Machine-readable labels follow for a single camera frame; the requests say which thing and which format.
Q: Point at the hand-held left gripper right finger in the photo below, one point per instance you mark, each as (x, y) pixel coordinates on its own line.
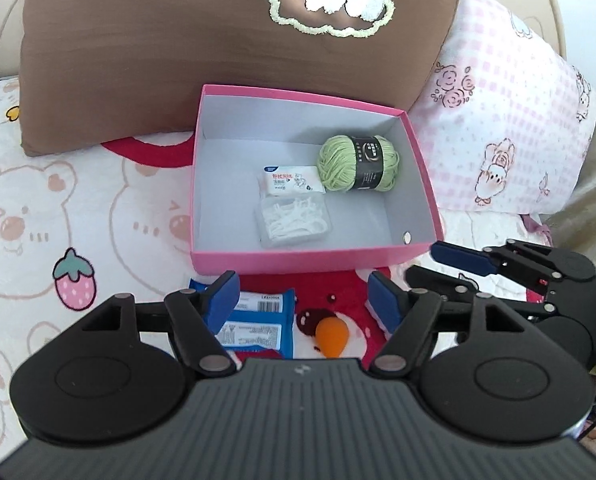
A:
(383, 305)

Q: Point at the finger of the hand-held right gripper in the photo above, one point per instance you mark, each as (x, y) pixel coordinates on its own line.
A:
(438, 285)
(458, 256)

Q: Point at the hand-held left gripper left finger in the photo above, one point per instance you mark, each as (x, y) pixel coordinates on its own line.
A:
(222, 300)

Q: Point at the blue wipes packet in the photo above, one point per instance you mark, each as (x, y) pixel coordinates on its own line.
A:
(258, 335)
(268, 302)

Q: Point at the orange makeup sponge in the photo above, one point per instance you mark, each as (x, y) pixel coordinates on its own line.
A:
(332, 335)

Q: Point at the pink cardboard box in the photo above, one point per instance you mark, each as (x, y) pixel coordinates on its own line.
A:
(303, 262)

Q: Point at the clear bag of floss picks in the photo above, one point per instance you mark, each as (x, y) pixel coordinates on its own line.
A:
(290, 222)

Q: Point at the white tissue packet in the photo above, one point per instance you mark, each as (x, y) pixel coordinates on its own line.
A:
(288, 180)

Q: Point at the pink checked pillow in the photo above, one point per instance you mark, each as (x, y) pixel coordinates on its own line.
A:
(508, 125)

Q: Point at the green yarn ball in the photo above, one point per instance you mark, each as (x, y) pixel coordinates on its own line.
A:
(335, 162)

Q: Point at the brown embroidered pillow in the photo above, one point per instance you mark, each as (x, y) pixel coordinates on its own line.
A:
(152, 60)

